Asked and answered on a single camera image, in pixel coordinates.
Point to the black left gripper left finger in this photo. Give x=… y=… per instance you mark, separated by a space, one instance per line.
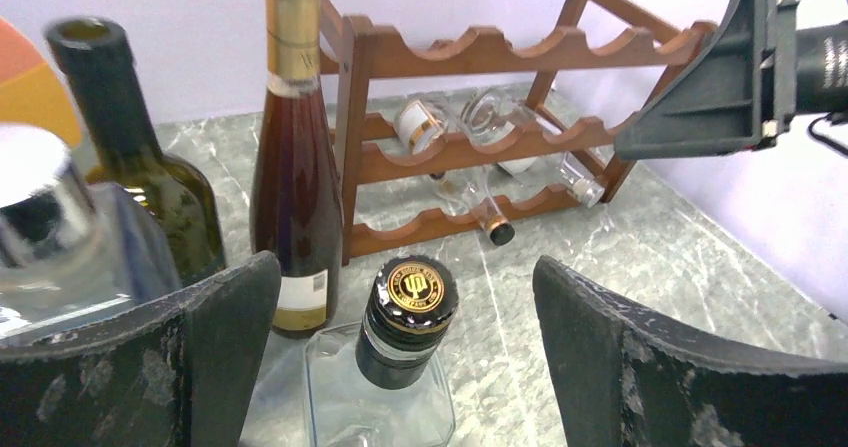
x=176 y=371

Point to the clear bottle gold label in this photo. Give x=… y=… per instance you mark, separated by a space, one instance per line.
x=374 y=382

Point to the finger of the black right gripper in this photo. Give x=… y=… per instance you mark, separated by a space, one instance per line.
x=717 y=105

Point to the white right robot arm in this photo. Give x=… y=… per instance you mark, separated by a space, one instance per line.
x=821 y=74

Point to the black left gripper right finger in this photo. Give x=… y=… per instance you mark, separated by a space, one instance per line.
x=626 y=375

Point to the brown wooden wine rack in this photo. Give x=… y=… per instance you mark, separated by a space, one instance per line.
x=429 y=136

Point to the white orange yellow cylinder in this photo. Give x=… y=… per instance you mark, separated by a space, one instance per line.
x=31 y=92

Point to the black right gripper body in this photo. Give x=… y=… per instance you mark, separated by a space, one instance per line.
x=781 y=61

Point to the blue label clear bottle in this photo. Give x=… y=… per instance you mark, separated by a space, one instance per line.
x=71 y=253

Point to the dark green wine bottle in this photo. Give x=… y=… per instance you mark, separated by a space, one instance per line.
x=95 y=56

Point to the gold foil wine bottle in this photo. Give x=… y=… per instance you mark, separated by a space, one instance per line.
x=296 y=209

